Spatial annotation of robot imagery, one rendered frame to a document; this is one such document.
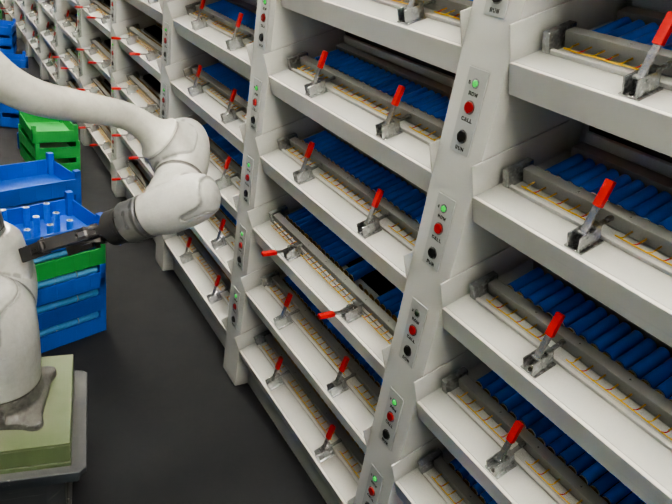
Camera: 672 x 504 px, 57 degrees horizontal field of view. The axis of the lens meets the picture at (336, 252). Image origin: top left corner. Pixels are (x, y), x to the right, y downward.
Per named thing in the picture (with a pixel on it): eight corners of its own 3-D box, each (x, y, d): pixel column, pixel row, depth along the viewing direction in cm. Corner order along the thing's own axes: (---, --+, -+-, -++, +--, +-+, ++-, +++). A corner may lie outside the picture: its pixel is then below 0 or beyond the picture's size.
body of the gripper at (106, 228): (132, 205, 133) (97, 218, 136) (107, 206, 125) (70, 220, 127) (143, 239, 133) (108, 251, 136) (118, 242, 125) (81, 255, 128)
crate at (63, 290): (3, 317, 168) (1, 292, 164) (-28, 285, 179) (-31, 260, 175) (106, 286, 189) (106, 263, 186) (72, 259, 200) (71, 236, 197)
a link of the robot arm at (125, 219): (128, 194, 123) (104, 203, 124) (142, 238, 123) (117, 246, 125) (154, 193, 131) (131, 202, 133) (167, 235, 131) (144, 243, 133)
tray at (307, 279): (387, 385, 118) (382, 350, 112) (255, 241, 162) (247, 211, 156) (471, 335, 124) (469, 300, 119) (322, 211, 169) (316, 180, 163)
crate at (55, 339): (8, 365, 175) (6, 342, 171) (-23, 331, 186) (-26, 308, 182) (106, 329, 196) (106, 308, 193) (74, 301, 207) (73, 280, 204)
